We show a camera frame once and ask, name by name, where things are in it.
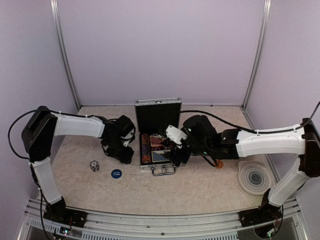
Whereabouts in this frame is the blue playing card deck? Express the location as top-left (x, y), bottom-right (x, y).
top-left (151, 151), bottom-right (169, 163)

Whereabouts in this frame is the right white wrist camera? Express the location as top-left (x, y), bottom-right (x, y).
top-left (165, 125), bottom-right (188, 149)

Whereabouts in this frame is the aluminium poker chip case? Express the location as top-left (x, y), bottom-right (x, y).
top-left (134, 97), bottom-right (182, 177)

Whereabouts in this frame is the red chip row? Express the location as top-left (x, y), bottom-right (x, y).
top-left (141, 133), bottom-right (150, 151)

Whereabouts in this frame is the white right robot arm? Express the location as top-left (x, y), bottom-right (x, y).
top-left (165, 115), bottom-right (320, 222)

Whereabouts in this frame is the red playing card deck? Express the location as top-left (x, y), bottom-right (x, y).
top-left (150, 135), bottom-right (168, 151)

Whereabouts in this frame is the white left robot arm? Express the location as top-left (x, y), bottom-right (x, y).
top-left (21, 106), bottom-right (136, 223)

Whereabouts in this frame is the black white chip stack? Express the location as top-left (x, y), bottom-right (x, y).
top-left (89, 160), bottom-right (100, 172)

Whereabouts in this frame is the grey striped plate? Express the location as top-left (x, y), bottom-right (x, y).
top-left (237, 161), bottom-right (275, 197)

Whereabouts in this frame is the blue round button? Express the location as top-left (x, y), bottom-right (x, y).
top-left (111, 169), bottom-right (123, 179)

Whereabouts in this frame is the orange round button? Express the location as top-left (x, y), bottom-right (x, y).
top-left (215, 160), bottom-right (224, 169)

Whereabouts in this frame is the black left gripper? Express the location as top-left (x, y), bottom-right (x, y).
top-left (104, 136), bottom-right (135, 164)

